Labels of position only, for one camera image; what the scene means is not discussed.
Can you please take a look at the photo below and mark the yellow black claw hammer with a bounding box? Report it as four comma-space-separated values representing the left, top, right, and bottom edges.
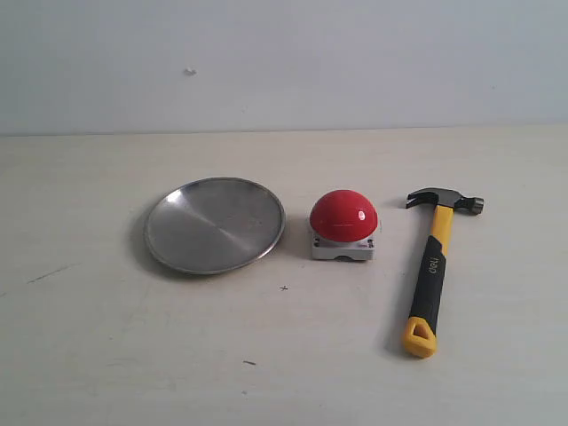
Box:
402, 187, 485, 359

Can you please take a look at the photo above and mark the red dome push button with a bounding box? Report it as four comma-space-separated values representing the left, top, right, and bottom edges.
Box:
309, 190, 381, 262

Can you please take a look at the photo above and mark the round steel plate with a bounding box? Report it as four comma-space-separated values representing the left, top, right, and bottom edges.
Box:
143, 177, 286, 275

